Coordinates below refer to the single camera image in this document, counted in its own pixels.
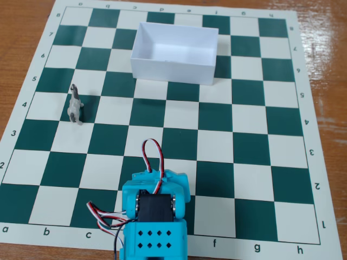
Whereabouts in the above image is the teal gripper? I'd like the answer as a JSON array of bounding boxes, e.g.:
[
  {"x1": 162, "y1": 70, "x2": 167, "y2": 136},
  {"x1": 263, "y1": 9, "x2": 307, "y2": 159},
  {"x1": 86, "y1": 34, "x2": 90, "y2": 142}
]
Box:
[{"x1": 131, "y1": 168, "x2": 191, "y2": 203}]

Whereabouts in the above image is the grey toy horse figurine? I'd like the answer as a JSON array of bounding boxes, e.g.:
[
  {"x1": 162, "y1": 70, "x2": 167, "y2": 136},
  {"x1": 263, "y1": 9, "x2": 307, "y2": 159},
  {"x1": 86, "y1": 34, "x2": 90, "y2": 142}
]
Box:
[{"x1": 67, "y1": 83, "x2": 85, "y2": 126}]

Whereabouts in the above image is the white rectangular open box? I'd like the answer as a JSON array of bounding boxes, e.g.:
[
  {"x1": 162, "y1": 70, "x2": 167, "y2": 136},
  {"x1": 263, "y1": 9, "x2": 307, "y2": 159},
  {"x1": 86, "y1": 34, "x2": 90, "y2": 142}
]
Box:
[{"x1": 130, "y1": 22, "x2": 220, "y2": 86}]

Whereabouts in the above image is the green and white chessboard mat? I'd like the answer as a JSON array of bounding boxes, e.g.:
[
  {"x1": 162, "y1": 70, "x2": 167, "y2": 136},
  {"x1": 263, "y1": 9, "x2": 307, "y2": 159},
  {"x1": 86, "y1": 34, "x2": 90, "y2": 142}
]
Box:
[{"x1": 0, "y1": 0, "x2": 341, "y2": 259}]

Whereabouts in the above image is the looped red white black cable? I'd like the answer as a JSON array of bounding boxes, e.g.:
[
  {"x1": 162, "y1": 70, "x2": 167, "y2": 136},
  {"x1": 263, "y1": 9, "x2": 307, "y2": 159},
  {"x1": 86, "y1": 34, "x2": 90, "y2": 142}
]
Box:
[{"x1": 141, "y1": 138, "x2": 166, "y2": 194}]

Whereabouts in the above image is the red white black cable bundle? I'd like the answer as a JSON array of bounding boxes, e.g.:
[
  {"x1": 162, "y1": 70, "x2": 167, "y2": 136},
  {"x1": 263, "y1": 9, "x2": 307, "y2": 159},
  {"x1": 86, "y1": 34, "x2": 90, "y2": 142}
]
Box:
[{"x1": 86, "y1": 200, "x2": 128, "y2": 260}]

